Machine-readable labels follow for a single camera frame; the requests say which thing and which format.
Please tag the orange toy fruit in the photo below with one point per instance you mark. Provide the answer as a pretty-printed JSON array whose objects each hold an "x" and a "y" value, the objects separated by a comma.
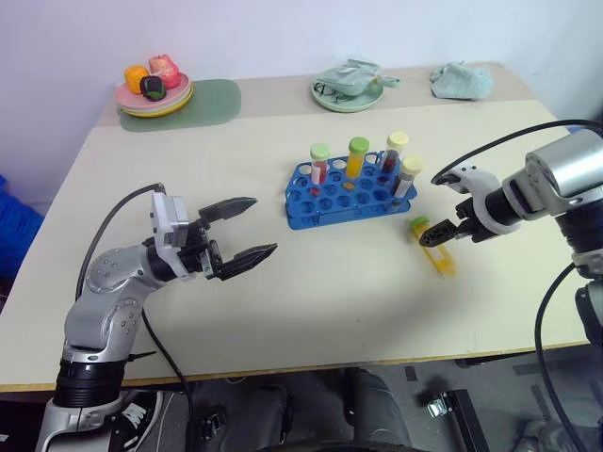
[{"x": 134, "y": 79}]

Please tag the green towel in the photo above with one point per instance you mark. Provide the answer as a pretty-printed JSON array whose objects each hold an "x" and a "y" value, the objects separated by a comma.
[{"x": 461, "y": 82}]

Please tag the pink toy fruit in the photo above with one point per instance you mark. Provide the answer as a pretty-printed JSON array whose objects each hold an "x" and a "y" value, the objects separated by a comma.
[{"x": 167, "y": 70}]

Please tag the yellow plate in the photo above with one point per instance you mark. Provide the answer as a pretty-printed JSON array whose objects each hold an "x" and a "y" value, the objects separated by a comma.
[{"x": 181, "y": 104}]

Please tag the pink plate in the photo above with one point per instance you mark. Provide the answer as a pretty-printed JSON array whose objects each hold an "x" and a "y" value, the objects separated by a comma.
[{"x": 129, "y": 100}]

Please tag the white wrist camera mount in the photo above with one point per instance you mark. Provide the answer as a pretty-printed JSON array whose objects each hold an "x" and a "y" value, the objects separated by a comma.
[
  {"x": 476, "y": 181},
  {"x": 165, "y": 226}
]

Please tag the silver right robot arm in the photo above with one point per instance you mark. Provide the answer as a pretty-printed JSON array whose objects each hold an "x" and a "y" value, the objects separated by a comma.
[{"x": 565, "y": 169}]

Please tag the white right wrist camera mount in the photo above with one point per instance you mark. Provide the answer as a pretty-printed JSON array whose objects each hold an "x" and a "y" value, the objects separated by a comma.
[{"x": 476, "y": 181}]

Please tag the green placemat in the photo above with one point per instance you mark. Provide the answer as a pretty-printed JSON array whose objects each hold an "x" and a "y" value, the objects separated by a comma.
[{"x": 212, "y": 103}]

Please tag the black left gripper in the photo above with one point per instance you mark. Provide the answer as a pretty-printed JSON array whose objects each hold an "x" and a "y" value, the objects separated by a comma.
[{"x": 200, "y": 254}]

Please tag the blue test tube rack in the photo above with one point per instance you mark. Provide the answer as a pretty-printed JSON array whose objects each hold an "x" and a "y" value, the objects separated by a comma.
[{"x": 330, "y": 207}]

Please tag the black and green toy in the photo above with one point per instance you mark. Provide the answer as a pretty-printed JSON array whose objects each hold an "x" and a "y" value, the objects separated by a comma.
[{"x": 153, "y": 88}]

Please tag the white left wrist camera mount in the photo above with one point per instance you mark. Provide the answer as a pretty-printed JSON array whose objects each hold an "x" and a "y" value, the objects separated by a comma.
[{"x": 165, "y": 226}]

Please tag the dark red tube yellow cap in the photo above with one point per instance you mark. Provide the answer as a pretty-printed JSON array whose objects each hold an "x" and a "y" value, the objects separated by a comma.
[
  {"x": 391, "y": 160},
  {"x": 405, "y": 181}
]

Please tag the pale green plate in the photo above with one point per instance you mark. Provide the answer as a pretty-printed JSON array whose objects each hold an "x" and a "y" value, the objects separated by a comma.
[{"x": 151, "y": 113}]

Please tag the black metal frame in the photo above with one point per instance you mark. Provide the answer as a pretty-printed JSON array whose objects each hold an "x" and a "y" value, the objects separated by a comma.
[{"x": 464, "y": 419}]

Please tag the yellow test tube green cap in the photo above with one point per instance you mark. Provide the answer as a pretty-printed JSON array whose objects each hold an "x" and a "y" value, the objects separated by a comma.
[
  {"x": 443, "y": 261},
  {"x": 356, "y": 162}
]

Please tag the dark grey rounded shape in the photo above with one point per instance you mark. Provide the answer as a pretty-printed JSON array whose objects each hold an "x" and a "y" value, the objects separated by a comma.
[{"x": 377, "y": 409}]

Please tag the mint green plate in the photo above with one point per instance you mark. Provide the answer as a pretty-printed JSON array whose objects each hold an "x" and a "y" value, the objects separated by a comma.
[{"x": 348, "y": 104}]

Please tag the black and white sneaker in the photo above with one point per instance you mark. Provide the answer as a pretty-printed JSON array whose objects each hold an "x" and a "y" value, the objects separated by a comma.
[{"x": 136, "y": 416}]

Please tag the black table frame bar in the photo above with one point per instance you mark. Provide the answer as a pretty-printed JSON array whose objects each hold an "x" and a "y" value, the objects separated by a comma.
[{"x": 494, "y": 360}]

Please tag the red test tube green cap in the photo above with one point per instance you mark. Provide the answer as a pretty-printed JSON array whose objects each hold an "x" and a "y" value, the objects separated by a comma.
[{"x": 320, "y": 168}]

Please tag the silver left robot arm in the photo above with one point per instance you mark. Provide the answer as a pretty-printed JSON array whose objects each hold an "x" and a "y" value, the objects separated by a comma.
[{"x": 99, "y": 311}]

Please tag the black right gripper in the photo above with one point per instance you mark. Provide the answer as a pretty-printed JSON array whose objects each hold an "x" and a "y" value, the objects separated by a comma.
[{"x": 468, "y": 221}]

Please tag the mint green pouch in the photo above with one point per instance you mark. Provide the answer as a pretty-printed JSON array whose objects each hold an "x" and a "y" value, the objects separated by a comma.
[{"x": 348, "y": 77}]

